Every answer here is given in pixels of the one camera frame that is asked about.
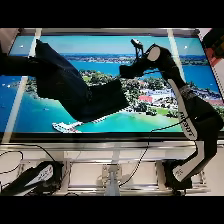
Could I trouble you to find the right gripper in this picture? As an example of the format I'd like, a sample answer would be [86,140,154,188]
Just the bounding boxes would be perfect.
[118,60,148,80]

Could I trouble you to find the blue jeans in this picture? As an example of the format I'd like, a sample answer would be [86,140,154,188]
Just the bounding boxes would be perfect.
[32,38,131,124]

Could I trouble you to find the silver frame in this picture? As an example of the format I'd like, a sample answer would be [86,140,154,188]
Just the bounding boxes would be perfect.
[0,139,224,197]

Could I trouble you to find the black cable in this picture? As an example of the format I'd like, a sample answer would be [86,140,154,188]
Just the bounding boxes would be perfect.
[0,149,25,176]
[118,121,184,188]
[0,142,61,166]

